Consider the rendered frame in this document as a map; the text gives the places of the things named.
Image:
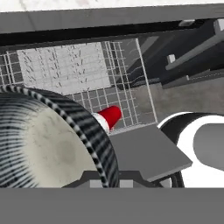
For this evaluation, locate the red and white cup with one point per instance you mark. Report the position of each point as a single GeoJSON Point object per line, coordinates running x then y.
{"type": "Point", "coordinates": [111, 115]}

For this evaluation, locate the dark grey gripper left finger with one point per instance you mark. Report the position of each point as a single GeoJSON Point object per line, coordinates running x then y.
{"type": "Point", "coordinates": [87, 176]}

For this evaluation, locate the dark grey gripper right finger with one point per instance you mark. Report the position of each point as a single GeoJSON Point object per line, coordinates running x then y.
{"type": "Point", "coordinates": [131, 176]}

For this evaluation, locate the black and white striped bowl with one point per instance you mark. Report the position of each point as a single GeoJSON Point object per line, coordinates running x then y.
{"type": "Point", "coordinates": [49, 145]}

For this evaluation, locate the grey dishwasher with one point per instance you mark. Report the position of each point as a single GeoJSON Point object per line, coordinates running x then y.
{"type": "Point", "coordinates": [180, 55]}

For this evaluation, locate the white and black round object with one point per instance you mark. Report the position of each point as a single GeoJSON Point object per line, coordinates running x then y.
{"type": "Point", "coordinates": [189, 175]}

